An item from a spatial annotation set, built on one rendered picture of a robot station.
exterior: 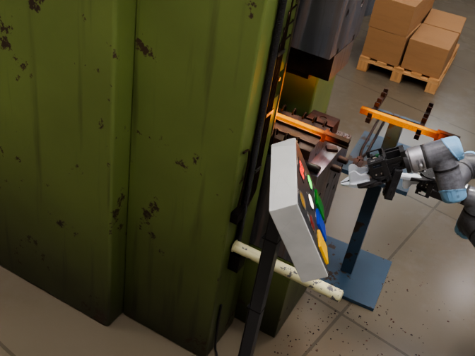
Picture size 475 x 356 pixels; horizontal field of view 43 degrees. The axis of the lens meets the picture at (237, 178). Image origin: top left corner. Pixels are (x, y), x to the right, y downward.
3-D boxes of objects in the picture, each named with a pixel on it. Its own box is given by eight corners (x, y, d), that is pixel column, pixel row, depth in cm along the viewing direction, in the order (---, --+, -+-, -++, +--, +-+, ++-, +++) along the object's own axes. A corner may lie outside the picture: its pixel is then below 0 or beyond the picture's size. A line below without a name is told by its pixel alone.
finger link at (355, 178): (336, 171, 182) (365, 163, 180) (341, 186, 185) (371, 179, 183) (337, 177, 180) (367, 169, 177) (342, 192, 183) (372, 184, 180)
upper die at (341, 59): (348, 63, 219) (354, 39, 213) (328, 81, 203) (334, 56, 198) (247, 29, 232) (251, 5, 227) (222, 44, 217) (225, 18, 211)
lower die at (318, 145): (326, 144, 239) (331, 126, 234) (306, 166, 224) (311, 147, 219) (235, 109, 252) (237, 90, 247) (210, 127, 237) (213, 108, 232)
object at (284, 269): (342, 297, 216) (346, 287, 213) (337, 306, 212) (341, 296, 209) (237, 246, 230) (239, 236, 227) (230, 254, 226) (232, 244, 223)
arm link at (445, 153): (467, 164, 171) (459, 136, 170) (428, 174, 174) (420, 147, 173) (462, 157, 179) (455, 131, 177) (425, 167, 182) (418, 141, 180)
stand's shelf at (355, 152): (423, 155, 286) (424, 151, 285) (406, 196, 255) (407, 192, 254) (363, 133, 294) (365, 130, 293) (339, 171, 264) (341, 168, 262)
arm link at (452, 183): (476, 189, 181) (467, 155, 179) (463, 204, 174) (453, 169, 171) (451, 191, 187) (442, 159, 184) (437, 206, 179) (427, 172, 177)
